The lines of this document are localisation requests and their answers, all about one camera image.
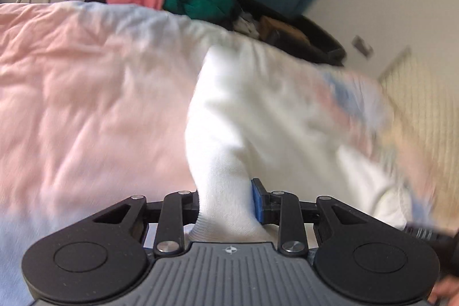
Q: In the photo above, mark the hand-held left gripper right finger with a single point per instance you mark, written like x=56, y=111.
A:
x=257, y=202

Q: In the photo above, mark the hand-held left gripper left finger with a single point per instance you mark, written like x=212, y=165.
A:
x=192, y=207

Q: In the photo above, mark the cream white blanket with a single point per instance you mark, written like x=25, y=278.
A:
x=251, y=119

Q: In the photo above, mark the beige woven headboard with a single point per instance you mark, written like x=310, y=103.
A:
x=426, y=101

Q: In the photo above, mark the pastel bed blanket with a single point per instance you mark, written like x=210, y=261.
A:
x=89, y=94

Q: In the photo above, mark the cardboard box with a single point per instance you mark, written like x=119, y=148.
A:
x=283, y=31

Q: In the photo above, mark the white crumpled cloth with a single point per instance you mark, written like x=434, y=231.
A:
x=247, y=24

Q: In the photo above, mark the green garment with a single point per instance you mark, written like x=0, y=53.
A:
x=200, y=3

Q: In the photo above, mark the wall socket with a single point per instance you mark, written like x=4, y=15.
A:
x=362, y=46

